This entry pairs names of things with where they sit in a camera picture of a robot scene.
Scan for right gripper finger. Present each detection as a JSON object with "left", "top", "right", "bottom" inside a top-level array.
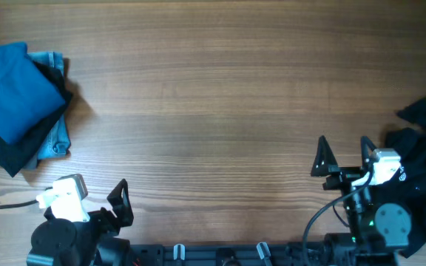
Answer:
[
  {"left": 311, "top": 135, "right": 339, "bottom": 177},
  {"left": 360, "top": 136, "right": 376, "bottom": 166}
]

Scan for blue polo shirt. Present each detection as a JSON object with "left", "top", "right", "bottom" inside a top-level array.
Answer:
[{"left": 0, "top": 42, "right": 65, "bottom": 144}]

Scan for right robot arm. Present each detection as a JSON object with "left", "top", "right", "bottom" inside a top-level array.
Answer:
[{"left": 302, "top": 136, "right": 412, "bottom": 265}]

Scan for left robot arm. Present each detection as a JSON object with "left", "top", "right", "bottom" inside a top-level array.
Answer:
[{"left": 26, "top": 174, "right": 138, "bottom": 266}]

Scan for black polo shirt right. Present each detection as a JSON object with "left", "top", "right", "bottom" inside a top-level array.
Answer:
[{"left": 372, "top": 98, "right": 426, "bottom": 258}]

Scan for light blue folded jeans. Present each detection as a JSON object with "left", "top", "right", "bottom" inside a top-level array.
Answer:
[{"left": 21, "top": 52, "right": 70, "bottom": 170}]

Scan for black folded garment left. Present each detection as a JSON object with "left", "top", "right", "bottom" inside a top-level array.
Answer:
[{"left": 0, "top": 62, "right": 72, "bottom": 177}]

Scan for right black cable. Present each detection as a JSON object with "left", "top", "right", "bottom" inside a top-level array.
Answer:
[{"left": 301, "top": 158, "right": 376, "bottom": 266}]

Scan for black cable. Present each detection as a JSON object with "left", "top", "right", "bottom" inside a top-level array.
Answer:
[
  {"left": 301, "top": 158, "right": 376, "bottom": 266},
  {"left": 0, "top": 186, "right": 53, "bottom": 214}
]

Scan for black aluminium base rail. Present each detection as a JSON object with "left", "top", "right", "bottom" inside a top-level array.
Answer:
[{"left": 124, "top": 242, "right": 399, "bottom": 266}]

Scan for left black cable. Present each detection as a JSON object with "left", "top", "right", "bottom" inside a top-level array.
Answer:
[{"left": 0, "top": 186, "right": 53, "bottom": 214}]

